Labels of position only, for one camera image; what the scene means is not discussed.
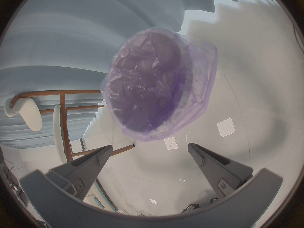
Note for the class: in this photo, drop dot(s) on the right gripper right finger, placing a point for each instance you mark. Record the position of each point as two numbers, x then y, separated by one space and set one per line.
220 172

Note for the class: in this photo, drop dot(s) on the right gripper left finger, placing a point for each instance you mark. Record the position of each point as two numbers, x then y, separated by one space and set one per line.
83 172

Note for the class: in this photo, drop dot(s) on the purple plastic bag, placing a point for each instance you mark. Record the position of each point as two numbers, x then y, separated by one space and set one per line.
147 84

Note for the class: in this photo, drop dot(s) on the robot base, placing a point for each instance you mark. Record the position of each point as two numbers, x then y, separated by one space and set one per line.
9 174

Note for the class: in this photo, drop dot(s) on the white trash bin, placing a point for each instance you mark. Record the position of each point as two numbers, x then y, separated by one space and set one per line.
188 84

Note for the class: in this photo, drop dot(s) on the wooden chair with white cushions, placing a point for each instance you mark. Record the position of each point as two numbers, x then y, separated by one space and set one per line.
30 115

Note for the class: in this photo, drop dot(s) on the blue-green curtain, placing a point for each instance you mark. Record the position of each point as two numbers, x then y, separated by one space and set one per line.
71 20

